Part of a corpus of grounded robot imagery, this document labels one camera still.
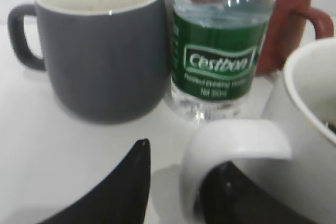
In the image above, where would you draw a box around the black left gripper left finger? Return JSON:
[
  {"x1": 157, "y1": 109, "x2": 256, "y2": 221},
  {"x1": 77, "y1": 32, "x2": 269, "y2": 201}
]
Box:
[{"x1": 43, "y1": 138, "x2": 151, "y2": 223}]

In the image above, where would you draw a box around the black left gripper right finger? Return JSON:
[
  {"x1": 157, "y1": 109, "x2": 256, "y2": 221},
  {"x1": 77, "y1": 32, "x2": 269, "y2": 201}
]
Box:
[{"x1": 198, "y1": 162, "x2": 313, "y2": 224}]

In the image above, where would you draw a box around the white ceramic mug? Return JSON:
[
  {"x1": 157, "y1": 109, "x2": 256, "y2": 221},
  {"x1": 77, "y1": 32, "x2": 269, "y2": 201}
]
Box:
[{"x1": 180, "y1": 38, "x2": 335, "y2": 223}]

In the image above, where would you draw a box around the dark grey ceramic mug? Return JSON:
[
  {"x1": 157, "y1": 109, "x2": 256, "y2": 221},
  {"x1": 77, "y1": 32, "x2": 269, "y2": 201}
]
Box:
[{"x1": 7, "y1": 0, "x2": 170, "y2": 123}]

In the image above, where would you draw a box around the clear water bottle green label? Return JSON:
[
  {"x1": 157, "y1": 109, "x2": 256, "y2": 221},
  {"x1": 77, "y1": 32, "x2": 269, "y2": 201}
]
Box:
[{"x1": 169, "y1": 0, "x2": 276, "y2": 122}]

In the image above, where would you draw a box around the dark red ceramic mug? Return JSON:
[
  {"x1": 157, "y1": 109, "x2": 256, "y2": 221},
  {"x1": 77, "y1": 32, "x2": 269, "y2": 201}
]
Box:
[{"x1": 256, "y1": 0, "x2": 334, "y2": 76}]

